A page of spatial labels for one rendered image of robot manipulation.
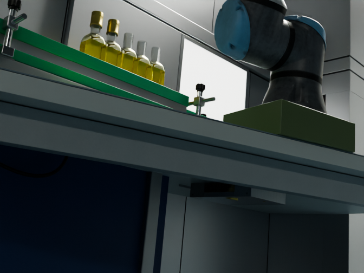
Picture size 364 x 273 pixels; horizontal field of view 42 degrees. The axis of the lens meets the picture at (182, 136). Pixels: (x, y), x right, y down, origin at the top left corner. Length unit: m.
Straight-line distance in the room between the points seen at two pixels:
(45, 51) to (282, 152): 0.58
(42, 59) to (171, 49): 0.75
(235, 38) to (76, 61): 0.40
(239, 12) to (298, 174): 0.35
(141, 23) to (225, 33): 0.71
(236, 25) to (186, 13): 0.96
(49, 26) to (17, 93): 0.81
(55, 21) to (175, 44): 0.49
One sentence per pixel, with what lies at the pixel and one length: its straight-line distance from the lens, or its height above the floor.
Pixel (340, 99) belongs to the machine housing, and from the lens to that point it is 2.14.
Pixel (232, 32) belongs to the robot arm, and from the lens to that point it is 1.00.
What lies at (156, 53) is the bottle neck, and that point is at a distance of 1.53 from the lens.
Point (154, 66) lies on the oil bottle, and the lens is 1.49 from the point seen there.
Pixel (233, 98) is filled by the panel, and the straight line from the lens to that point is 2.01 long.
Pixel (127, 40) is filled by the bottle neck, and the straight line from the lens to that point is 1.45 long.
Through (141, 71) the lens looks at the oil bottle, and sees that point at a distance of 1.45.
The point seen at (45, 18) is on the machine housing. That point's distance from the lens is 1.51.
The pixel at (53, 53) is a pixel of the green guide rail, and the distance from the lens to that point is 1.14.
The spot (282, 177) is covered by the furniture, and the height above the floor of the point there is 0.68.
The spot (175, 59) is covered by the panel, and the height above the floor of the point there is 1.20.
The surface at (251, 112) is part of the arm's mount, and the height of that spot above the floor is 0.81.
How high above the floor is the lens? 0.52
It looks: 13 degrees up
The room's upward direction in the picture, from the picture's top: 5 degrees clockwise
